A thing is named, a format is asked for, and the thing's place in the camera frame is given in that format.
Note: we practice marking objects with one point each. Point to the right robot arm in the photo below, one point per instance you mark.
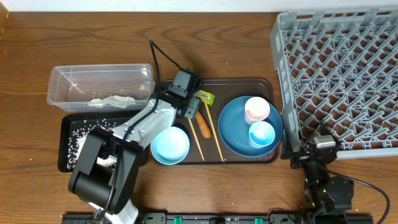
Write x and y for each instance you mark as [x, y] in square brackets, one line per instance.
[330, 196]

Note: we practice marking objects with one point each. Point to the pink cup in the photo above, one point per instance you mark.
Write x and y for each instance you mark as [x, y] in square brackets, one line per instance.
[256, 109]

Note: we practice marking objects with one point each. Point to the right wooden chopstick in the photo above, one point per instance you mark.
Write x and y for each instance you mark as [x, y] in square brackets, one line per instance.
[213, 130]

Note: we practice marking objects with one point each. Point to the light blue cup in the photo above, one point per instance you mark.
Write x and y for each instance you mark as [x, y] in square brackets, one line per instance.
[261, 134]

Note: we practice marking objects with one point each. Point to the green snack wrapper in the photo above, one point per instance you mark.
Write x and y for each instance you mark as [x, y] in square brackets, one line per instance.
[206, 97]

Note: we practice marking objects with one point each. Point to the grey dishwasher rack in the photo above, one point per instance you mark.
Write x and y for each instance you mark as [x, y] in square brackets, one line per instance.
[339, 68]

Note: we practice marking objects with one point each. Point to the black plastic tray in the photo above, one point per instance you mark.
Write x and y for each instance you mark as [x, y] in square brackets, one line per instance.
[120, 116]

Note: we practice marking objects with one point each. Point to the dark blue plate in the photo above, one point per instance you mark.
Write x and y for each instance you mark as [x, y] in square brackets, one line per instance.
[234, 130]

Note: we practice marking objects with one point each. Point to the dark brown serving tray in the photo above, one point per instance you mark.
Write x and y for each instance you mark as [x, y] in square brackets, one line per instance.
[225, 91]

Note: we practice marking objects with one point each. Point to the light blue bowl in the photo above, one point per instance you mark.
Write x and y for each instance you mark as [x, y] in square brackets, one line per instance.
[171, 146]

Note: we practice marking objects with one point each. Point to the clear plastic bin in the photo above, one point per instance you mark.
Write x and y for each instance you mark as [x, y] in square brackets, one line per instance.
[71, 87]

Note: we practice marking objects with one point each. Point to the orange carrot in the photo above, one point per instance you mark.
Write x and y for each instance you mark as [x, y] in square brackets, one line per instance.
[204, 128]

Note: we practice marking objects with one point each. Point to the pile of white rice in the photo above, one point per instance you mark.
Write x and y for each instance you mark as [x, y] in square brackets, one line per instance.
[78, 133]

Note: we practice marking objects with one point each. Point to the wooden chopstick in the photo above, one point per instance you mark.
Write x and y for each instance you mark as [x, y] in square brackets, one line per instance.
[196, 139]
[213, 130]

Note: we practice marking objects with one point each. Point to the left wooden chopstick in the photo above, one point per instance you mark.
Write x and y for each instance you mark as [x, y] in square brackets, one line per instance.
[196, 139]

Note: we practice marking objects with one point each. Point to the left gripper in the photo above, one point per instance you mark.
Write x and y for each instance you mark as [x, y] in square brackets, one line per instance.
[193, 107]

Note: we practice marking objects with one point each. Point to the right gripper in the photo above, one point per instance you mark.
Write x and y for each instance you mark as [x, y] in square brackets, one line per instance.
[300, 157]

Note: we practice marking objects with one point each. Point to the white napkin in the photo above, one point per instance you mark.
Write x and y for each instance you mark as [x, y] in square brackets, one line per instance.
[115, 101]

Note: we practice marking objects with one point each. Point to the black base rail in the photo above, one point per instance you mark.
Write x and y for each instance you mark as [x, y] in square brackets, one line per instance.
[274, 218]

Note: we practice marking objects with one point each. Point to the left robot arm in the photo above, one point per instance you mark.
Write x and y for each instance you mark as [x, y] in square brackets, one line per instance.
[107, 167]

